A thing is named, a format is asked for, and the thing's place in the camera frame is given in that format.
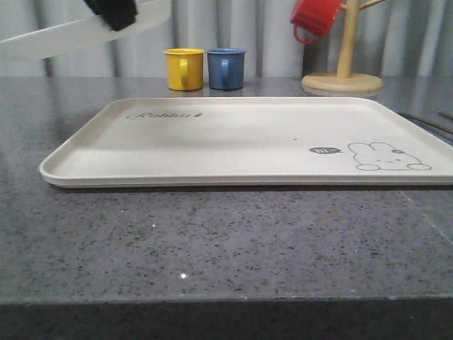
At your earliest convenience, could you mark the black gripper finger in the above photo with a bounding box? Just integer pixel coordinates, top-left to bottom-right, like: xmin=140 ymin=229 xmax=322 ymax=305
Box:
xmin=84 ymin=0 xmax=138 ymax=31

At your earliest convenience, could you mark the white round plate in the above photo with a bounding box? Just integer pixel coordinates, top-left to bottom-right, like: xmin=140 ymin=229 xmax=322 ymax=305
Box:
xmin=1 ymin=1 xmax=171 ymax=61

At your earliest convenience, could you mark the metal chopstick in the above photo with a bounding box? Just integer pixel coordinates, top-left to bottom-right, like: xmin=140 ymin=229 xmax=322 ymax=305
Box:
xmin=398 ymin=113 xmax=453 ymax=135

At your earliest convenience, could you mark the silver metal spoon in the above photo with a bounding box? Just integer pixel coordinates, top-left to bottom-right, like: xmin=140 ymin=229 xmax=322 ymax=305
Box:
xmin=438 ymin=111 xmax=453 ymax=121

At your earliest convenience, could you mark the yellow enamel mug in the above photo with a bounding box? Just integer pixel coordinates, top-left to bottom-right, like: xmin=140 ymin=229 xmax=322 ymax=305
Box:
xmin=164 ymin=48 xmax=205 ymax=91

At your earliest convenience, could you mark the blue enamel mug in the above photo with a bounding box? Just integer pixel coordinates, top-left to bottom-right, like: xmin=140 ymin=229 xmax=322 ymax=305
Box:
xmin=207 ymin=48 xmax=246 ymax=91

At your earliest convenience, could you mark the beige rabbit serving tray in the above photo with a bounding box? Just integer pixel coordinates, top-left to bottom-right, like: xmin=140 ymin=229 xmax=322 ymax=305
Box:
xmin=40 ymin=97 xmax=452 ymax=188

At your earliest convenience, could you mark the red enamel mug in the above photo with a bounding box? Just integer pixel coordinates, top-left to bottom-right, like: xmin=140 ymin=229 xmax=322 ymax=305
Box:
xmin=290 ymin=0 xmax=343 ymax=44

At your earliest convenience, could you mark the wooden mug tree stand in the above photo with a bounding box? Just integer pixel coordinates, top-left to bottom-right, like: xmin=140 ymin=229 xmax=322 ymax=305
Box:
xmin=302 ymin=0 xmax=383 ymax=93

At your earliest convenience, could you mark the grey curtain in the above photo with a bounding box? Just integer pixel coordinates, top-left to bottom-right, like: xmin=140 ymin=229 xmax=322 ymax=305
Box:
xmin=1 ymin=1 xmax=452 ymax=77

